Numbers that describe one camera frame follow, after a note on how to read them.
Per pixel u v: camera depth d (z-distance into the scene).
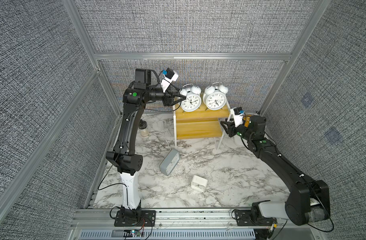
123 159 0.49
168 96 0.61
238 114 0.68
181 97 0.65
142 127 0.99
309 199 0.41
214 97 0.70
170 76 0.59
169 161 0.84
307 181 0.43
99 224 0.75
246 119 0.67
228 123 0.74
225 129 0.77
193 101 0.70
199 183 0.78
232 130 0.71
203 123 0.85
